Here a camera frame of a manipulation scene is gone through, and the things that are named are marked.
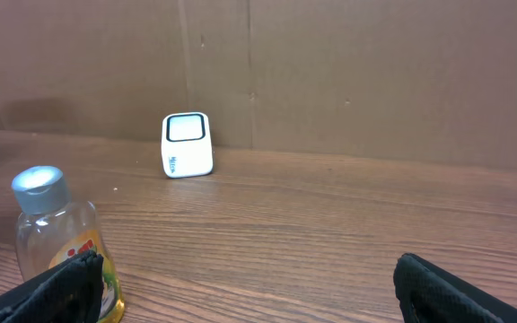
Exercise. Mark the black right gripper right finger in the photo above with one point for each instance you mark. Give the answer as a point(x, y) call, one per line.
point(429, 294)

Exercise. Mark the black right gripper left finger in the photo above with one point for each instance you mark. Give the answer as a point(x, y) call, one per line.
point(67, 293)

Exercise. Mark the clear bottle yellow liquid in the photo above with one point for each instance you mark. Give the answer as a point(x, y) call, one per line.
point(53, 228)

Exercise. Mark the white barcode scanner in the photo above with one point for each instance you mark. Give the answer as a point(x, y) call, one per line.
point(186, 145)

